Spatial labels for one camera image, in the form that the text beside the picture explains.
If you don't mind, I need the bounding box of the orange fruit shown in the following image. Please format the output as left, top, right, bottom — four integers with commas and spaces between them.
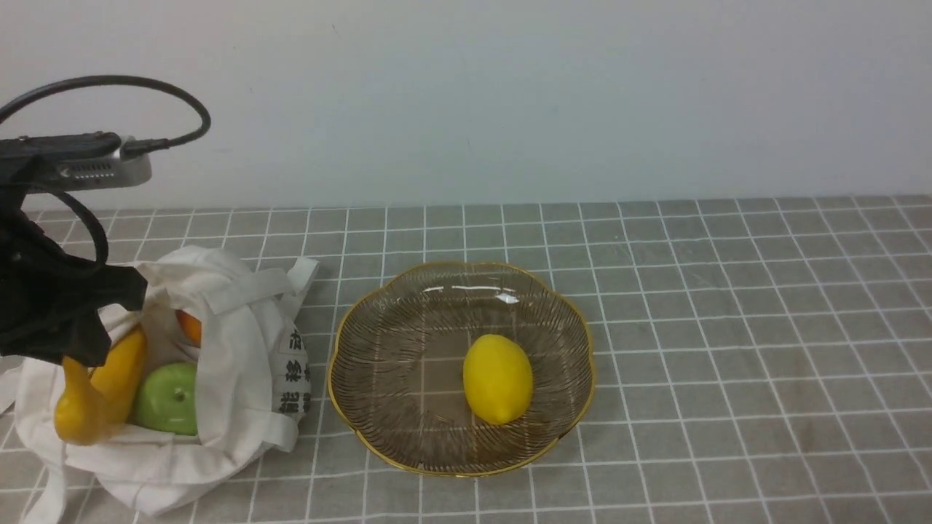
175, 309, 202, 348

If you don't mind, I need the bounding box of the yellow lemon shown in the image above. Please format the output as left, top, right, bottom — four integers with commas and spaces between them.
462, 334, 534, 425

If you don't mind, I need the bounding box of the green apple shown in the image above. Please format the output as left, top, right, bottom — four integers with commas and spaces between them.
133, 362, 199, 437

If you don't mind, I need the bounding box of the black camera cable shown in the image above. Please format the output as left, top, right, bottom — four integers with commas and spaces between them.
0, 75, 212, 264

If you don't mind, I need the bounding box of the white canvas tote bag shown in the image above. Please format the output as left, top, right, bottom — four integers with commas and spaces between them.
2, 246, 317, 523

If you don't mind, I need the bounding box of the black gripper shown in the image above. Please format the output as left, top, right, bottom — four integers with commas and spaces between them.
1, 207, 149, 368

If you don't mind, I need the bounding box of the ribbed glass plate gold rim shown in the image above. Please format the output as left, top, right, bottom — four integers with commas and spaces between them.
326, 260, 596, 477

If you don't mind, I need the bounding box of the yellow pear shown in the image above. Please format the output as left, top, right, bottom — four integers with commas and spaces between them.
54, 356, 111, 445

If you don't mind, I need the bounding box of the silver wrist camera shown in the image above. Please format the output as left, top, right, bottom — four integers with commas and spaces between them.
1, 132, 152, 194

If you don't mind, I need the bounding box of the orange yellow banana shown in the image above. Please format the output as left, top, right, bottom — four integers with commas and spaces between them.
90, 325, 149, 426

